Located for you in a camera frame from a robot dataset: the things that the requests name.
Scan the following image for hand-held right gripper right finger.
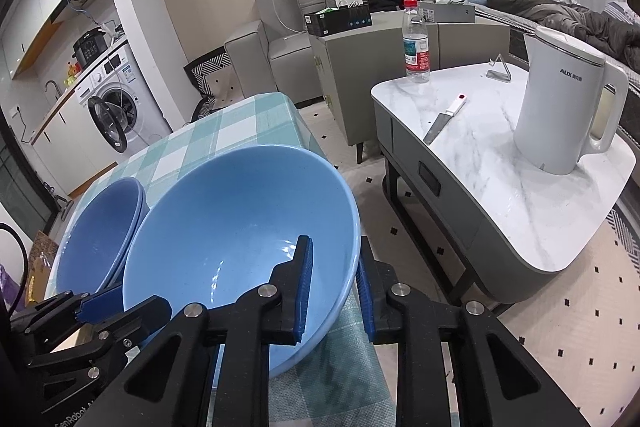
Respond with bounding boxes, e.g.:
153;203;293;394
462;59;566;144
356;234;591;427

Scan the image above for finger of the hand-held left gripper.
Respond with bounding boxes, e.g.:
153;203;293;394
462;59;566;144
11;284;126;337
24;296;173;408

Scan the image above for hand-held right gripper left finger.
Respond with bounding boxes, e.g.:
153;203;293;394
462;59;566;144
92;234;315;427

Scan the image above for light blue bowl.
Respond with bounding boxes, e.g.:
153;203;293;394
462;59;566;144
122;145;362;380

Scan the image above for open cardboard box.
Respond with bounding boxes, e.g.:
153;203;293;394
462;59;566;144
25;252;53;305

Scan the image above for brown patterned board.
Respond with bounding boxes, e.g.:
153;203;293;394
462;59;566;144
32;232;58;258

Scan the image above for purple bag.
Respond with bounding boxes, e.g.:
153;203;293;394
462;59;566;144
0;264;21;313

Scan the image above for black glass door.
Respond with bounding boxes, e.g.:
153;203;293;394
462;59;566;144
0;107;56;228

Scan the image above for white lower kitchen cabinets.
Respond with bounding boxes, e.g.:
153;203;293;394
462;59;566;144
30;92;118;198

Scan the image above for marble top coffee table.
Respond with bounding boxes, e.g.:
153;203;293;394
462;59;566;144
371;62;633;305

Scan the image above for grey side cabinet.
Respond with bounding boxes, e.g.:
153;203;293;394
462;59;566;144
309;14;441;164

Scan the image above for beige dotted rug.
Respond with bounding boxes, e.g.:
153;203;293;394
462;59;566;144
345;167;640;427

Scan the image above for beige dotted cushion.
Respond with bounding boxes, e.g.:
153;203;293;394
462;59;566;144
192;67;246;118

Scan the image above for white washing machine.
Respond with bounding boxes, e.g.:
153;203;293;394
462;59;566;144
75;38;173;160

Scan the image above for black white striped cushion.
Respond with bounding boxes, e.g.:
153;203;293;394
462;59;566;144
183;49;233;108

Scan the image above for clear water bottle red cap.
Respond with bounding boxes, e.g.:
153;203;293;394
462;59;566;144
402;0;432;84

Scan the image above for black pressure cooker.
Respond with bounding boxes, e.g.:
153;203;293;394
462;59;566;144
73;28;108;66

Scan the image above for small metal phone stand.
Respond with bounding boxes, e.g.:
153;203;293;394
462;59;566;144
486;53;512;82

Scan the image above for black box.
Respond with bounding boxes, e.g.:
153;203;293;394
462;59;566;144
304;4;373;36

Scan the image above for white electric kettle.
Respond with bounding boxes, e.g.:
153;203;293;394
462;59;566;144
514;27;630;176

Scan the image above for flat grey box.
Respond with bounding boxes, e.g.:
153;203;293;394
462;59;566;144
419;2;476;26

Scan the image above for dark grey blanket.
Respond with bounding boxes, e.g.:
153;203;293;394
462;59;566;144
487;0;640;52

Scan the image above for black cable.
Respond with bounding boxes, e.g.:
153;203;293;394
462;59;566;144
0;222;28;313

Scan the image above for white handled knife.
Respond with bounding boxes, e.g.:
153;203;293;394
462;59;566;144
422;93;468;145

